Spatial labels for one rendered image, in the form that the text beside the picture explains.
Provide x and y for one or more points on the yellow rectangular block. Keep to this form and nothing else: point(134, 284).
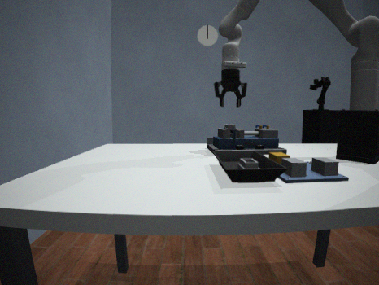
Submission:
point(276, 156)

